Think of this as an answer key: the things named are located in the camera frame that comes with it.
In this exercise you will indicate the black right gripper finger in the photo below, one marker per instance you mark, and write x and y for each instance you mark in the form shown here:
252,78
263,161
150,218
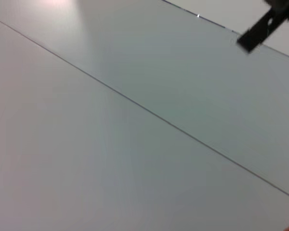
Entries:
257,36

